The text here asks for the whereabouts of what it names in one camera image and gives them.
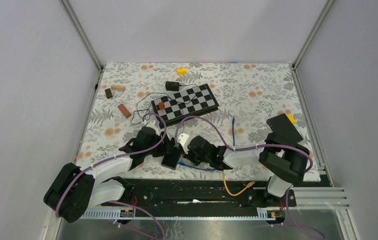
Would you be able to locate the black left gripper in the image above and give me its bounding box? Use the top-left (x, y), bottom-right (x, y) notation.
top-left (144, 131), bottom-right (177, 158)

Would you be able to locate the small black network switch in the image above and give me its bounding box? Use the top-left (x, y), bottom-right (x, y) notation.
top-left (161, 151), bottom-right (182, 170)

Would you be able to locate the blue ethernet cable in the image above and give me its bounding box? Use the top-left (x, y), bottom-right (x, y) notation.
top-left (177, 116), bottom-right (237, 173)

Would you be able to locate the orange yellow cable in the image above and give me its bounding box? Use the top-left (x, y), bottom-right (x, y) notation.
top-left (221, 170), bottom-right (256, 198)

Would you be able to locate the black power adapter with cable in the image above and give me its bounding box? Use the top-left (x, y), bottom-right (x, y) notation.
top-left (130, 81), bottom-right (199, 125)

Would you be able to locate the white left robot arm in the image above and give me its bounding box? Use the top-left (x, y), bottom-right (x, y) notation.
top-left (43, 126), bottom-right (181, 223)

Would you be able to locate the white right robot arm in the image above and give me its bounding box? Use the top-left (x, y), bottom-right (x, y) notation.
top-left (177, 133), bottom-right (313, 206)

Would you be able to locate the floral patterned table mat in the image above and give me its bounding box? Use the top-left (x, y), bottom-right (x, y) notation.
top-left (75, 63), bottom-right (313, 168)

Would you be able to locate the orange piece on checkerboard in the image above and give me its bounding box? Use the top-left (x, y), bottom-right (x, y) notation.
top-left (158, 102), bottom-right (166, 110)

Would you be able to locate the black white checkerboard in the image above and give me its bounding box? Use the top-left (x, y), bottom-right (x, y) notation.
top-left (151, 84), bottom-right (219, 126)

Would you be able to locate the reddish brown wooden block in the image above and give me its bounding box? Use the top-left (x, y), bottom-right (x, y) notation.
top-left (117, 104), bottom-right (132, 119)

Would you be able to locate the dark brown wooden block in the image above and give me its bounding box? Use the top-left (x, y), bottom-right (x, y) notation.
top-left (104, 88), bottom-right (113, 99)

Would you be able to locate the light tan wooden block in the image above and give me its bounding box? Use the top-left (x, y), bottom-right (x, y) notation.
top-left (110, 85), bottom-right (126, 92)

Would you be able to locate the yellow block at right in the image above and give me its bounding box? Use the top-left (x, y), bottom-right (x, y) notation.
top-left (286, 114), bottom-right (297, 125)

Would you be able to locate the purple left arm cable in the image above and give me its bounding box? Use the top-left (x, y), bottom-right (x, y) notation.
top-left (54, 112), bottom-right (168, 219)

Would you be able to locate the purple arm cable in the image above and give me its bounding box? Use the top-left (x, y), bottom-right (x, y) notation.
top-left (54, 112), bottom-right (168, 219)
top-left (175, 115), bottom-right (326, 239)

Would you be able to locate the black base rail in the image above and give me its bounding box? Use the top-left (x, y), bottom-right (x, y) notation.
top-left (92, 178), bottom-right (298, 219)

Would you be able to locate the slotted cable duct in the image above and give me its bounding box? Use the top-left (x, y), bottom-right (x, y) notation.
top-left (79, 208), bottom-right (276, 221)

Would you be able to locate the yellow block near wall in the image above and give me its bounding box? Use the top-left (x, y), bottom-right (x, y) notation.
top-left (176, 68), bottom-right (187, 76)

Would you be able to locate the large black network switch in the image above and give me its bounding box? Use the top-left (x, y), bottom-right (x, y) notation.
top-left (266, 113), bottom-right (304, 143)

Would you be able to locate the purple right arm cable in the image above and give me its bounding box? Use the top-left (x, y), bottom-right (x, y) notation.
top-left (175, 115), bottom-right (326, 239)

